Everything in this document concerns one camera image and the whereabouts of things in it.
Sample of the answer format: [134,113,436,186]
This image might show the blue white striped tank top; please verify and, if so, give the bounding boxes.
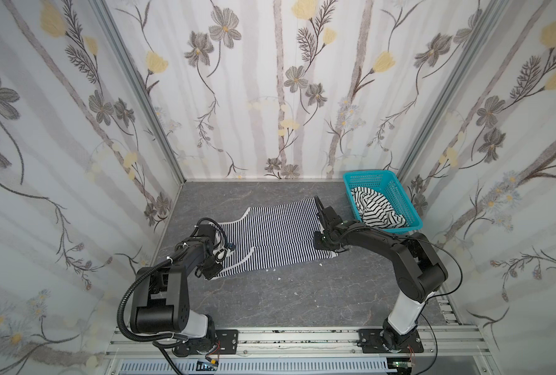
[217,198,338,278]

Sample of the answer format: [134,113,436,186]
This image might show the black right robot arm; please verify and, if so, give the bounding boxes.
[313,196,448,353]

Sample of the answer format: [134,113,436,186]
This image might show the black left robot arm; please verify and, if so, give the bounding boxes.
[117,217,234,353]

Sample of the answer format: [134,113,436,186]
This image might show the black white striped tank top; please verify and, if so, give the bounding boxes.
[351,187,407,229]

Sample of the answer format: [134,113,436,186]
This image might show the teal plastic basket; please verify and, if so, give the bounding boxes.
[344,170,423,234]

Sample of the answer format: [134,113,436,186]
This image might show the green circuit board left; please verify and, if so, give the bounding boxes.
[196,358,219,372]

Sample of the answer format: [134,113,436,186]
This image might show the green circuit board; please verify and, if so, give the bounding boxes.
[387,359,414,375]
[196,358,219,372]

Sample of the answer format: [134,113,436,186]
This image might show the green circuit board right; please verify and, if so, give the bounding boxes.
[387,359,414,375]

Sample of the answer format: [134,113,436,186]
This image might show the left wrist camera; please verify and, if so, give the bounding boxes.
[214,242,236,263]

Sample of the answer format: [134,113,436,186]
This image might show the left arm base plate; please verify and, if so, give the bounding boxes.
[172,330,239,357]

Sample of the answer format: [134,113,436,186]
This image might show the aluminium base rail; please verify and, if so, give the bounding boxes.
[104,322,490,361]

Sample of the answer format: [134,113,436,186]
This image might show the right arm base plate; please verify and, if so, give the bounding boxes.
[357,329,424,354]

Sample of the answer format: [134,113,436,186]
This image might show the white slotted cable duct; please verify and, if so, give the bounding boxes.
[118,358,394,375]

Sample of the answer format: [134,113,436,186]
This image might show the aluminium corner post left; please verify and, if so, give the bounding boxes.
[89,0,187,186]

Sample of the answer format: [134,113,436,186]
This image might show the aluminium corner post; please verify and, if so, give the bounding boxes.
[89,0,187,186]
[397,0,509,181]

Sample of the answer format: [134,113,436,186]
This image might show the aluminium corner post right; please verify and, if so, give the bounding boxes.
[397,0,509,181]

